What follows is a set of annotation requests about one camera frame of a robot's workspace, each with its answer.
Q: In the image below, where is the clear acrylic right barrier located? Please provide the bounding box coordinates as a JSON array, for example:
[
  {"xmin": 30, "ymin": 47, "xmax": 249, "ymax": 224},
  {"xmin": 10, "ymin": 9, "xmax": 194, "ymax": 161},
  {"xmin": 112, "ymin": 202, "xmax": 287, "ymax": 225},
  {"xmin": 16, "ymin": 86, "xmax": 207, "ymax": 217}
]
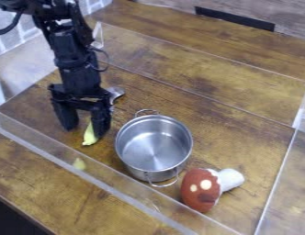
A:
[{"xmin": 254, "ymin": 95, "xmax": 305, "ymax": 235}]

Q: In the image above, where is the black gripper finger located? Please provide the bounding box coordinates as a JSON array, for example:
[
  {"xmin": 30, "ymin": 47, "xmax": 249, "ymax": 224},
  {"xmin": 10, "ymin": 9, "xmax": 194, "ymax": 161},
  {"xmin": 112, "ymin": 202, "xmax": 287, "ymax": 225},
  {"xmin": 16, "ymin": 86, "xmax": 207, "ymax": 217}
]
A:
[
  {"xmin": 52, "ymin": 99, "xmax": 79, "ymax": 130},
  {"xmin": 91, "ymin": 106, "xmax": 111, "ymax": 139}
]

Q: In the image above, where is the clear acrylic corner bracket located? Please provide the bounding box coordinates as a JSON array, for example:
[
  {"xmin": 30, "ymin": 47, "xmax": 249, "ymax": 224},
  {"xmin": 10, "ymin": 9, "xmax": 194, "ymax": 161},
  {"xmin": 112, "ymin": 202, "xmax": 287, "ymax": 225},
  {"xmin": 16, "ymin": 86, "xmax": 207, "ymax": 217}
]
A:
[{"xmin": 91, "ymin": 21, "xmax": 103, "ymax": 49}]

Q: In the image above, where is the black bar on wall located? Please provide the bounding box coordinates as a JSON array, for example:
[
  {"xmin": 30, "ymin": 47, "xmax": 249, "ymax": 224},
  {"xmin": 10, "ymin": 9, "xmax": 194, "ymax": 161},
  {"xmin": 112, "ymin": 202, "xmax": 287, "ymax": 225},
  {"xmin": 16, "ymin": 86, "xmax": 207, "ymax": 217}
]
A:
[{"xmin": 194, "ymin": 6, "xmax": 275, "ymax": 32}]

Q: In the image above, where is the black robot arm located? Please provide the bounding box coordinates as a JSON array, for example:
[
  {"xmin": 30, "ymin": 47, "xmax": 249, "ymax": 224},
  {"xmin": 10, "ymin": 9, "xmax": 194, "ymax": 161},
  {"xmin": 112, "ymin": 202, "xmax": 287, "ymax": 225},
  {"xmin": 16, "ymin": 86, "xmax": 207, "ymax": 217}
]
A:
[{"xmin": 0, "ymin": 0, "xmax": 112, "ymax": 137}]

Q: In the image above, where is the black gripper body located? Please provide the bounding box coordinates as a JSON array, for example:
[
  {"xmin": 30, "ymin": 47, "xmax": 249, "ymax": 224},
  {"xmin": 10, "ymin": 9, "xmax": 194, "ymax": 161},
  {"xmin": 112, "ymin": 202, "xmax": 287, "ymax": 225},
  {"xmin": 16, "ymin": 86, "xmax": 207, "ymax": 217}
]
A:
[{"xmin": 48, "ymin": 60, "xmax": 111, "ymax": 112}]

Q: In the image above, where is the stainless steel pot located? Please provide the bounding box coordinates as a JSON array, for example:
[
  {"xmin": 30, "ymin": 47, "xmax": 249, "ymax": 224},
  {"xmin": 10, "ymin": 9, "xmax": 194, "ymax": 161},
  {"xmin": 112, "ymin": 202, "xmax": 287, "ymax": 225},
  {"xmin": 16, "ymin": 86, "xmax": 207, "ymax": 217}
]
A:
[{"xmin": 114, "ymin": 109, "xmax": 192, "ymax": 188}]

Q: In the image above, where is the clear acrylic barrier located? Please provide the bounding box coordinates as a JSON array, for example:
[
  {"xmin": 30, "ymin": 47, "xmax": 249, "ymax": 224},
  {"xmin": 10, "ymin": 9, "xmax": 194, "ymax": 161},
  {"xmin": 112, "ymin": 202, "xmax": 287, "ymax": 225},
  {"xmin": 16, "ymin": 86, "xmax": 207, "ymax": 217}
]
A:
[
  {"xmin": 254, "ymin": 95, "xmax": 305, "ymax": 235},
  {"xmin": 0, "ymin": 113, "xmax": 240, "ymax": 235}
]

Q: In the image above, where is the red plush mushroom toy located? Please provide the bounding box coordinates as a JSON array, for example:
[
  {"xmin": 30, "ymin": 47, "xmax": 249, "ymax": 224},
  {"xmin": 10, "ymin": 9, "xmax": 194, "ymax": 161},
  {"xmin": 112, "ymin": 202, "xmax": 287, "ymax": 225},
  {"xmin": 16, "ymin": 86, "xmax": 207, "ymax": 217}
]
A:
[{"xmin": 180, "ymin": 168, "xmax": 244, "ymax": 213}]

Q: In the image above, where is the clear acrylic front barrier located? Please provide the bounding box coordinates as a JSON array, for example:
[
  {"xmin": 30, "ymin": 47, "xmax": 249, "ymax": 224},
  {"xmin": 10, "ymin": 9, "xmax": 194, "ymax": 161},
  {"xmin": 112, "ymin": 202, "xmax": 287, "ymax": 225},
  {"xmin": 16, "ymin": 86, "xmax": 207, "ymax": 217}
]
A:
[{"xmin": 0, "ymin": 113, "xmax": 240, "ymax": 235}]

